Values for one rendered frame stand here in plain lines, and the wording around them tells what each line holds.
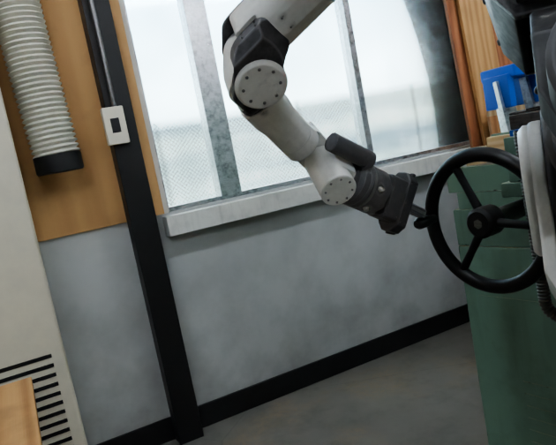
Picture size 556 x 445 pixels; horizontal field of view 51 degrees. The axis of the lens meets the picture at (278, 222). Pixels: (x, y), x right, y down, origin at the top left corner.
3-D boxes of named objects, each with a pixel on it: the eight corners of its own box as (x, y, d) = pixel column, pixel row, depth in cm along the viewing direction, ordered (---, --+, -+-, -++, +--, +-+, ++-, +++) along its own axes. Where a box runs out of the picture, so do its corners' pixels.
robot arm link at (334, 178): (356, 222, 107) (310, 204, 101) (337, 188, 115) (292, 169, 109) (396, 176, 102) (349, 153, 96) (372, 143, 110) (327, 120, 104)
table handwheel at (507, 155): (545, 147, 97) (553, 311, 103) (604, 130, 108) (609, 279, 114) (412, 150, 121) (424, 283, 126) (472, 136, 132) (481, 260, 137)
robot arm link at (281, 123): (285, 169, 96) (207, 94, 83) (272, 134, 103) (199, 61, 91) (338, 131, 93) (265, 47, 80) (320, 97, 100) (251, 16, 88)
